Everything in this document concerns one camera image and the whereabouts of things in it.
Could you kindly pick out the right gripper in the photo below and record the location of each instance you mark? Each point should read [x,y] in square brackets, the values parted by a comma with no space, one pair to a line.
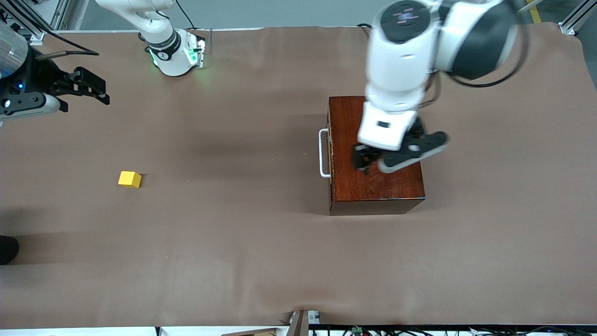
[41,77]

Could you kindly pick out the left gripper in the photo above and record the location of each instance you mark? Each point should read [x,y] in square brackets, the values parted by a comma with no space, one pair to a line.
[362,157]

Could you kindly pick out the yellow block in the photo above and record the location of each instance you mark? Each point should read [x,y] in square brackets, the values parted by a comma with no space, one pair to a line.
[129,179]

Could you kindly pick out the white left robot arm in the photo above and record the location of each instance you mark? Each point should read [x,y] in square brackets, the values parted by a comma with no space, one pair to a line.
[401,60]

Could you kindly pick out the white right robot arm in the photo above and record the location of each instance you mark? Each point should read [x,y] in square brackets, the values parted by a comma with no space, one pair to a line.
[168,51]

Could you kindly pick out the dark red wooden cabinet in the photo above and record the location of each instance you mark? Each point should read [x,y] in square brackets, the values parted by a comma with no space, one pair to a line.
[382,186]

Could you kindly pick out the black shoe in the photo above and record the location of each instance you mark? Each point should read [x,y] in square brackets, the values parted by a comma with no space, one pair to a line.
[7,249]

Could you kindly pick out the brown table cover sheet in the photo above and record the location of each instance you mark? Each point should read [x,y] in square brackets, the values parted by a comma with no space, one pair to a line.
[186,256]

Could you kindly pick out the aluminium profile bar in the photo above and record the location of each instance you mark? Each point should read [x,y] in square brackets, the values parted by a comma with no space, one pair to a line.
[576,18]

